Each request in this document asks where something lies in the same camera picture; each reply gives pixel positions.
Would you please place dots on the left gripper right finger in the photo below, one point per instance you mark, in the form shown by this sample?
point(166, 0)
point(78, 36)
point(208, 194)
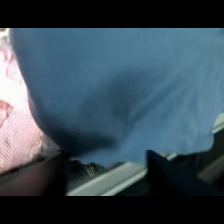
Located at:
point(163, 180)

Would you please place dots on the blue garment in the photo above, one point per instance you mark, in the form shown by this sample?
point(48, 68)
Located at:
point(120, 86)

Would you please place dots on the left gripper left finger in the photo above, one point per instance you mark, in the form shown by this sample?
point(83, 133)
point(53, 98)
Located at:
point(53, 180)

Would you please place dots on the pink checked garment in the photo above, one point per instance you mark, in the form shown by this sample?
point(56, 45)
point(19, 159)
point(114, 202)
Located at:
point(16, 133)

